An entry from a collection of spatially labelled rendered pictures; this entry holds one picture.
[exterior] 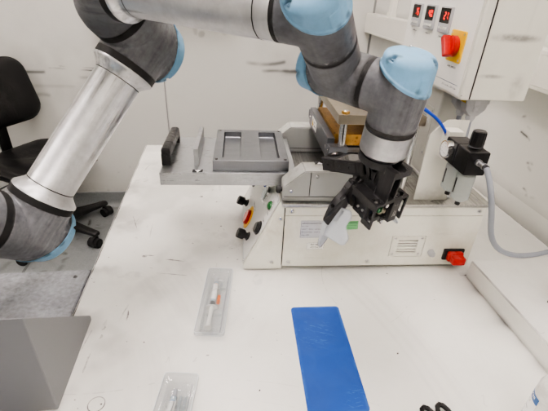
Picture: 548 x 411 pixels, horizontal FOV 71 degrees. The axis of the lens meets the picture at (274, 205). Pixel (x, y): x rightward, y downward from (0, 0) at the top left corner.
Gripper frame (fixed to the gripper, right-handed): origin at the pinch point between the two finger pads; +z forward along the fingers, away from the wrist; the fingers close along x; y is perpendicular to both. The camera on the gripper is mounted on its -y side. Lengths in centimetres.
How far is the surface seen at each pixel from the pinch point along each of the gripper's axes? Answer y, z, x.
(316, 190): -11.2, -2.4, -0.3
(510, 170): -8, 12, 73
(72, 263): -124, 113, -59
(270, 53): -157, 29, 72
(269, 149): -30.1, -1.1, -1.0
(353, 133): -15.5, -11.1, 10.5
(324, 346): 12.6, 13.3, -11.8
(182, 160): -34.6, -0.7, -21.2
